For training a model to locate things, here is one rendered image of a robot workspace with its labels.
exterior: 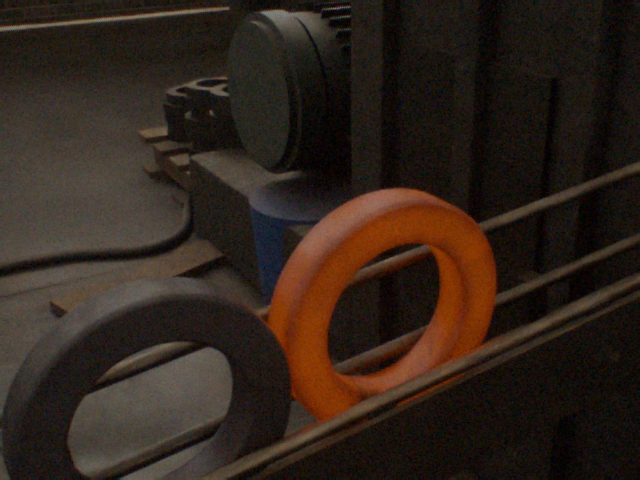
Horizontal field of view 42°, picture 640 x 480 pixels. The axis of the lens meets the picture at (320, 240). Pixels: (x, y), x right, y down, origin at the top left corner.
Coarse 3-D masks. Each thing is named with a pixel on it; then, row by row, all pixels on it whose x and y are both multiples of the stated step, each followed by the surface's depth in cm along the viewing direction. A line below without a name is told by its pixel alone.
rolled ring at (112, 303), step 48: (144, 288) 49; (192, 288) 50; (48, 336) 48; (96, 336) 47; (144, 336) 49; (192, 336) 50; (240, 336) 52; (48, 384) 47; (240, 384) 55; (288, 384) 55; (48, 432) 48; (240, 432) 55
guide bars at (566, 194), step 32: (576, 192) 73; (480, 224) 69; (512, 224) 70; (416, 256) 66; (608, 256) 74; (352, 288) 64; (512, 288) 71; (544, 288) 72; (160, 352) 57; (192, 352) 58; (384, 352) 65; (96, 384) 55; (0, 416) 53; (224, 416) 60; (160, 448) 57
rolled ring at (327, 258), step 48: (384, 192) 58; (336, 240) 54; (384, 240) 56; (432, 240) 58; (480, 240) 61; (288, 288) 55; (336, 288) 55; (480, 288) 62; (288, 336) 55; (432, 336) 65; (480, 336) 64; (336, 384) 58; (384, 384) 63
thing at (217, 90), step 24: (168, 96) 277; (192, 96) 255; (216, 96) 232; (168, 120) 281; (192, 120) 257; (216, 120) 236; (168, 144) 279; (192, 144) 265; (216, 144) 258; (240, 144) 237; (144, 168) 297; (168, 168) 287
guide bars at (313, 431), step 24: (624, 288) 67; (576, 312) 65; (504, 336) 63; (528, 336) 63; (456, 360) 61; (480, 360) 61; (408, 384) 59; (432, 384) 59; (360, 408) 57; (384, 408) 58; (312, 432) 56; (336, 432) 56; (264, 456) 54
